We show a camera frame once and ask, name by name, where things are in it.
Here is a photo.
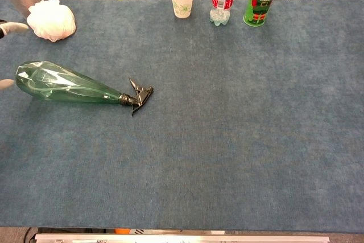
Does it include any white mesh bath sponge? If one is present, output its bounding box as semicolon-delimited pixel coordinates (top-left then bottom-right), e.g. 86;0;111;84
26;0;77;43

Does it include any green spray bottle black trigger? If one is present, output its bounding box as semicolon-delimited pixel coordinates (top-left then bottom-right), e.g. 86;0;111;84
14;60;155;117

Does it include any white paper cup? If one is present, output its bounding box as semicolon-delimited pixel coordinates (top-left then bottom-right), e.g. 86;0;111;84
169;0;196;19

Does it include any aluminium rail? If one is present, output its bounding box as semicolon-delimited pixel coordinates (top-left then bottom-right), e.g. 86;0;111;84
34;233;330;243

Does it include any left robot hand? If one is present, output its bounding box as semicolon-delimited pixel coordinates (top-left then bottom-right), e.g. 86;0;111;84
0;21;30;91

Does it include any blue felt table mat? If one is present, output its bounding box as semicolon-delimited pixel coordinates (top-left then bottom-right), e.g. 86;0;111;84
0;0;364;234

